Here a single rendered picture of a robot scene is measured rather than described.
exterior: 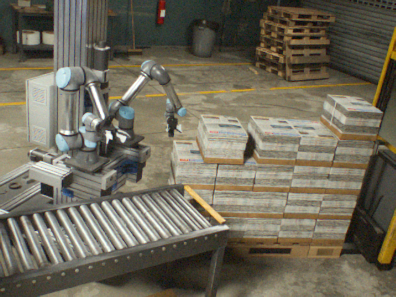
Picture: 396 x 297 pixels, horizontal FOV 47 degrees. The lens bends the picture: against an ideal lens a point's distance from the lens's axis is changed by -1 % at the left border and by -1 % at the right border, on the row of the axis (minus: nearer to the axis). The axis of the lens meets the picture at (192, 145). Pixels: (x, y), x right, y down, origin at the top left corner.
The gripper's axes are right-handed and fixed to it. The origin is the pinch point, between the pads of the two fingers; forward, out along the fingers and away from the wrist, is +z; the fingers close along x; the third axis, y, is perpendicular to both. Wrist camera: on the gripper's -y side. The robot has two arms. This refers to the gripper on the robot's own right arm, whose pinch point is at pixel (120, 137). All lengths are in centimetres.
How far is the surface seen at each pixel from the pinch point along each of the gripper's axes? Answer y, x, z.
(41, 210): 48, 32, -17
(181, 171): 41, -75, -23
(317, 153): 11, -155, 31
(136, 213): 42.9, -11.0, 11.6
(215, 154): 23, -90, -10
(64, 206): 46, 19, -14
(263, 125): 2, -131, -5
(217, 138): 11, -88, -10
